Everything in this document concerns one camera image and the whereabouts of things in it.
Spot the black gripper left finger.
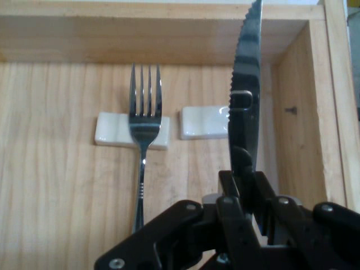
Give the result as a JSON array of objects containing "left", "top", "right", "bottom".
[{"left": 93, "top": 170, "right": 263, "bottom": 270}]

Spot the light wooden drawer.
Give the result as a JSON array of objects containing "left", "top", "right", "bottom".
[{"left": 0, "top": 0, "right": 360, "bottom": 270}]

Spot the silver steel fork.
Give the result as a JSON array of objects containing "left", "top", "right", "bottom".
[{"left": 127, "top": 62, "right": 164, "bottom": 235}]

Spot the white ceramic cutlery rest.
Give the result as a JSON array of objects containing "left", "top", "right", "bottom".
[
  {"left": 178, "top": 105, "right": 231, "bottom": 141},
  {"left": 93, "top": 111, "right": 171, "bottom": 151}
]

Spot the silver serrated table knife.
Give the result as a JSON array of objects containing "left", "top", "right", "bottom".
[{"left": 226, "top": 0, "right": 264, "bottom": 221}]

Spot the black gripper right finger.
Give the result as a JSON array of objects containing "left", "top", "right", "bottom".
[{"left": 252, "top": 171, "right": 360, "bottom": 270}]

